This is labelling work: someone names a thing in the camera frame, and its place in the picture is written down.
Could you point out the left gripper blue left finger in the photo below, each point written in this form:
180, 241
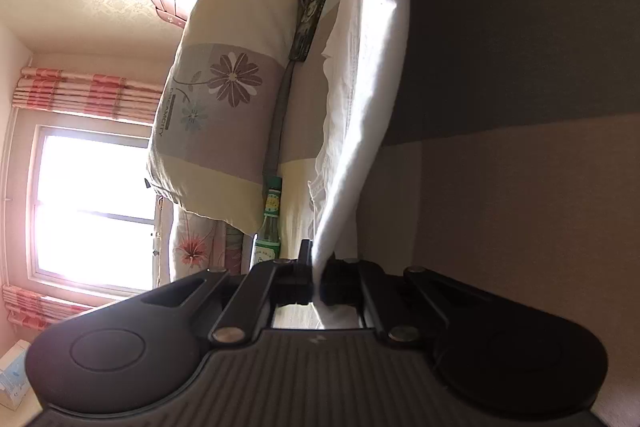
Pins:
248, 302

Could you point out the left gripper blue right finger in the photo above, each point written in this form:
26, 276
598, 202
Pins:
386, 303

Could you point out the white printed t-shirt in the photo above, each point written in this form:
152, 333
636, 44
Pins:
364, 57

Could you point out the green glass bottle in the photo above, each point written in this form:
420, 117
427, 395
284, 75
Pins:
267, 243

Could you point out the pink folded quilt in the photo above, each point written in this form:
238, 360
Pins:
185, 243

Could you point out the floral patchwork pillow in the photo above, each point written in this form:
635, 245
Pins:
211, 130

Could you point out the pink left curtain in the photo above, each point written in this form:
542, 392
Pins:
36, 311

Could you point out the pink curtain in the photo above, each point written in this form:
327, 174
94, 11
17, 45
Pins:
89, 95
36, 311

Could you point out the pink right curtain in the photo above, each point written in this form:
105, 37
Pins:
89, 95

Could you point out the window with white frame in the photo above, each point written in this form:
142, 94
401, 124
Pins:
92, 219

